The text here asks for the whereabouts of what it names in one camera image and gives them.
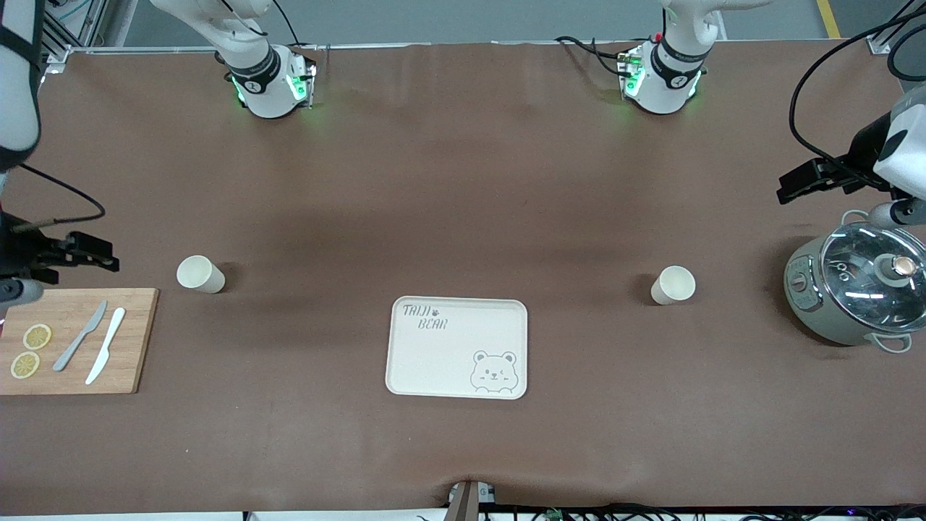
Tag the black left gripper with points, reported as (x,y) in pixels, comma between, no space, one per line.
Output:
(856,162)

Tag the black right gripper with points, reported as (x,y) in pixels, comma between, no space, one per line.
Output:
(20,250)

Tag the white IKEA cup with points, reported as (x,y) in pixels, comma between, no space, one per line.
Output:
(200,274)
(673,284)

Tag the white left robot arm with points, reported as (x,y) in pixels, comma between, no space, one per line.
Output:
(665,79)

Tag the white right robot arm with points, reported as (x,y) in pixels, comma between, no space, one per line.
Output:
(264,79)

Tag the white plastic knife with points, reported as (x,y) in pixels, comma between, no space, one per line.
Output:
(108,340)

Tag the grey plastic knife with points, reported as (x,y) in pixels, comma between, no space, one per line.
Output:
(76,344)

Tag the bamboo cutting board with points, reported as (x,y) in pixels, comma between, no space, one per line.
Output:
(137,340)

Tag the yellow lemon slice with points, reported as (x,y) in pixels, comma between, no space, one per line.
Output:
(25,365)
(37,336)

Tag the grey-green rice cooker pot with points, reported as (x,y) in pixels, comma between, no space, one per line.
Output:
(803,297)

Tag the glass pot lid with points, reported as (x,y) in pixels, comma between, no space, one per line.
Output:
(861,282)

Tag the cream tray with bear print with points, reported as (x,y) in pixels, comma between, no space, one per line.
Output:
(448,362)

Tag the aluminium table edge rail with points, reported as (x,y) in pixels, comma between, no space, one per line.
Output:
(130,50)

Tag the aluminium frame structure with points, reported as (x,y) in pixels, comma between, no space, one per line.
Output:
(79,22)

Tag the aluminium frame rail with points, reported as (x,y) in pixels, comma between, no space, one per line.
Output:
(466,503)

